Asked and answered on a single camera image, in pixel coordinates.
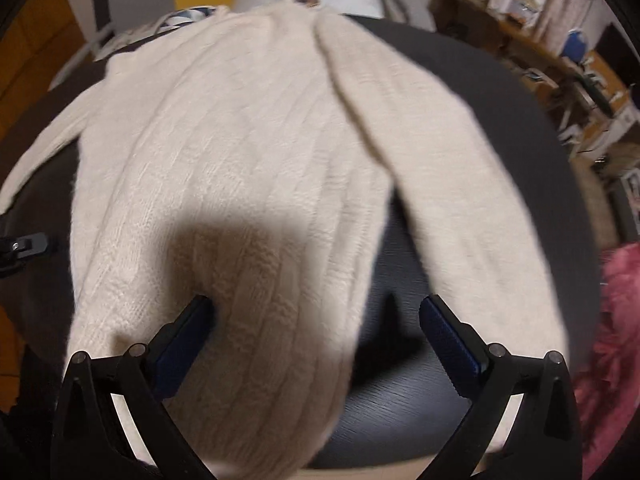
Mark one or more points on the cream knit sweater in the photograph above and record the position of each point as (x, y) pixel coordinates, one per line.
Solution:
(252, 158)

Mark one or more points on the geometric pattern pillow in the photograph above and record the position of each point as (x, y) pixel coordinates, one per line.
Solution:
(166, 23)

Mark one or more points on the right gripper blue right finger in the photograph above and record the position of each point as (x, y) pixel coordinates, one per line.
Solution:
(457, 345)

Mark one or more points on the red ruffled quilt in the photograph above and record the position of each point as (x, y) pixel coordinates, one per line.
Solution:
(607, 388)

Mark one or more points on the stack of boxes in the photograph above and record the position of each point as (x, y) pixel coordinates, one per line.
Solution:
(522, 12)

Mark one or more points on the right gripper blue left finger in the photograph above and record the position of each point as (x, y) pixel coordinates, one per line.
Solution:
(173, 350)

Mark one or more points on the blue bag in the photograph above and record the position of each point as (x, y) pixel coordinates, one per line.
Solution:
(575, 46)

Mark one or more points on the wooden desk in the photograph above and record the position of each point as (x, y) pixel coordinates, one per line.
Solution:
(588, 90)

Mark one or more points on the black monitor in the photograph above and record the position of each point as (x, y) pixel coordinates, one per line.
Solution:
(613, 48)

